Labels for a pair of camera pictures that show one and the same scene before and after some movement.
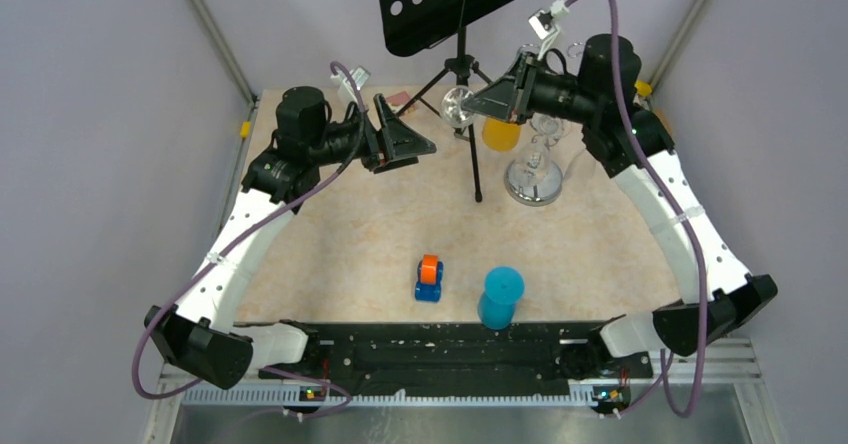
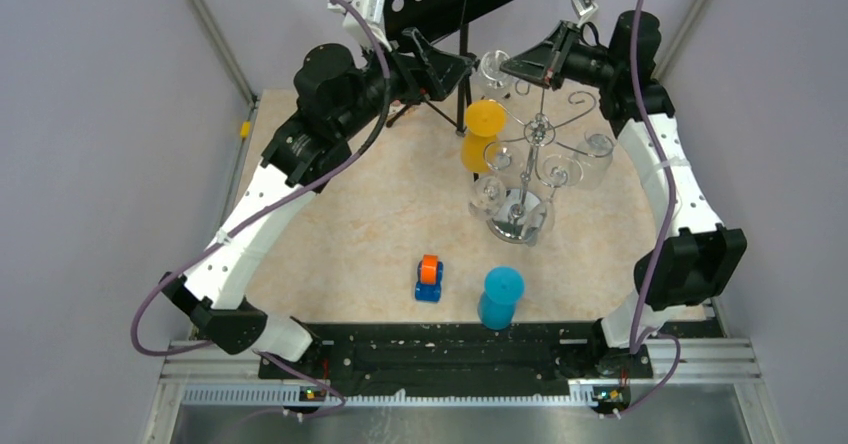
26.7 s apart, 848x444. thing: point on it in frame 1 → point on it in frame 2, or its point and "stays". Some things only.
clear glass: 581,168 → 556,171
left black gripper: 397,143 → 436,82
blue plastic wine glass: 503,288 stays
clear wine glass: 536,166 → 488,193
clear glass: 458,108 → 491,79
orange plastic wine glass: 500,135 → 484,121
